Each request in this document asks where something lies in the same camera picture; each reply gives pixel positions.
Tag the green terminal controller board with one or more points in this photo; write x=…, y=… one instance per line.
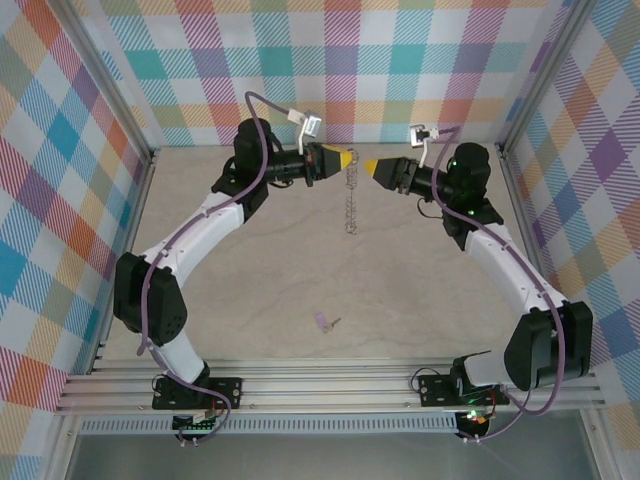
x=192, y=425

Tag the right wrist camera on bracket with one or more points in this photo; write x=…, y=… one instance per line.
x=417, y=136

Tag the key with purple cover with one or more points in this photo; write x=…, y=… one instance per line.
x=321, y=320

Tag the aluminium mounting rails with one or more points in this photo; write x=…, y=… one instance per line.
x=325, y=385

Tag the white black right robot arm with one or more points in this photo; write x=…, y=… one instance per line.
x=500, y=260

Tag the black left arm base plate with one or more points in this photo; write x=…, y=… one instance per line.
x=227, y=392

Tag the aluminium frame post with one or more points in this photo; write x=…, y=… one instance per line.
x=544, y=75
x=111, y=85

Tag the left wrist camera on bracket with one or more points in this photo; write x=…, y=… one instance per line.
x=312, y=125

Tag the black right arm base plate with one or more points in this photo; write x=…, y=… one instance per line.
x=435, y=392

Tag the grey sheet metal panel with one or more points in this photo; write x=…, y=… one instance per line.
x=325, y=460

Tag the controller board with lit LEDs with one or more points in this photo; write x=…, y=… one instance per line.
x=475, y=417

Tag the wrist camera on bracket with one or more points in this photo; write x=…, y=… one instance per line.
x=312, y=125
x=417, y=136

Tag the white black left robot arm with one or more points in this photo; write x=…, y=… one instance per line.
x=200, y=235

